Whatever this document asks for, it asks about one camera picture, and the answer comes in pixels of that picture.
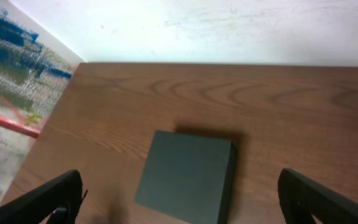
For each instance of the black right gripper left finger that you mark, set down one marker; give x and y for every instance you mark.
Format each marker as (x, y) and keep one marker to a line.
(56, 201)

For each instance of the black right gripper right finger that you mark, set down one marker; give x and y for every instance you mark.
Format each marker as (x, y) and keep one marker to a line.
(304, 200)

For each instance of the dark green box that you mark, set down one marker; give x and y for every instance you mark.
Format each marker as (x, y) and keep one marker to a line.
(188, 177)

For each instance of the red bar beside table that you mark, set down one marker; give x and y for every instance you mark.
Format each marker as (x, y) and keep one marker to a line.
(17, 127)

